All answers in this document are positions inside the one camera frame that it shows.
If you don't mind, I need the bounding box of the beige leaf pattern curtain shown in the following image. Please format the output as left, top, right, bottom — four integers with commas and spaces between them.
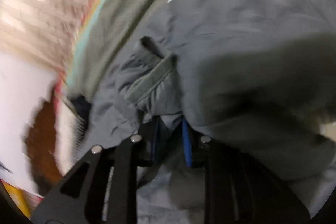
1, 0, 91, 69

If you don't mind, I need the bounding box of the grey puffer jacket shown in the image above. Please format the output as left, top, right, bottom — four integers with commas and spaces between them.
82, 0, 335, 216

